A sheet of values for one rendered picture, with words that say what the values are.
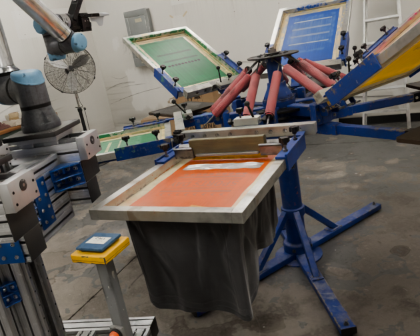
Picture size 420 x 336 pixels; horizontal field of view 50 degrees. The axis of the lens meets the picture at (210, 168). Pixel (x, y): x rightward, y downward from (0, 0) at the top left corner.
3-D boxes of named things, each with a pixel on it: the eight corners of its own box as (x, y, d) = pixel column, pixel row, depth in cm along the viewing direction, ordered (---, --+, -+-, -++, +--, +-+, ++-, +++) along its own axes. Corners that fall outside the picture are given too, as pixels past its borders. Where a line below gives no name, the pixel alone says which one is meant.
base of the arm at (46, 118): (15, 135, 175) (7, 110, 172) (35, 126, 189) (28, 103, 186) (49, 130, 172) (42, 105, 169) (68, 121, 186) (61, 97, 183)
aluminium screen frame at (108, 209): (244, 223, 135) (242, 212, 134) (91, 219, 161) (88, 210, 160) (303, 145, 202) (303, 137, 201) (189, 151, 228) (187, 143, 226)
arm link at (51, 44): (61, 59, 194) (54, 33, 191) (45, 62, 200) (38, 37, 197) (75, 57, 200) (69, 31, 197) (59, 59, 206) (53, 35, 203)
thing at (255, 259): (255, 318, 160) (236, 209, 147) (245, 317, 161) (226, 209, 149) (288, 253, 199) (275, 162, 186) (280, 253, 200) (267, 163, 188)
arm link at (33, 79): (31, 107, 169) (20, 71, 165) (11, 108, 177) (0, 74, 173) (57, 99, 178) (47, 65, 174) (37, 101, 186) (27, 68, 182)
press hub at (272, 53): (323, 273, 274) (297, 46, 234) (261, 268, 291) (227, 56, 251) (333, 242, 307) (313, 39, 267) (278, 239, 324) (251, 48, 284)
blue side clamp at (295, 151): (289, 171, 176) (287, 154, 174) (277, 171, 178) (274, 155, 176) (306, 148, 202) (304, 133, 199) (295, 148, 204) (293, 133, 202)
